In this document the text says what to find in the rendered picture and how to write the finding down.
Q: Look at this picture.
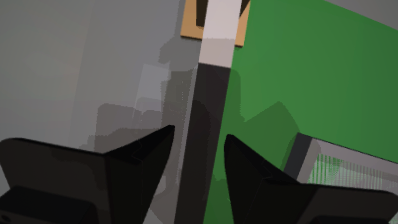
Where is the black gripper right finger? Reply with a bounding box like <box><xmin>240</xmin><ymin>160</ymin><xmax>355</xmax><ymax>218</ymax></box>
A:
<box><xmin>224</xmin><ymin>134</ymin><xmax>398</xmax><ymax>224</ymax></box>

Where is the green flat mat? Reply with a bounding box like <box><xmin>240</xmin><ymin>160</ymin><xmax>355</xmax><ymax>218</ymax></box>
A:
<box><xmin>203</xmin><ymin>0</ymin><xmax>398</xmax><ymax>224</ymax></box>

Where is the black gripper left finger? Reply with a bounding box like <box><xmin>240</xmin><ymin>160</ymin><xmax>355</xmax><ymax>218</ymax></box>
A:
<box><xmin>0</xmin><ymin>125</ymin><xmax>175</xmax><ymax>224</ymax></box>

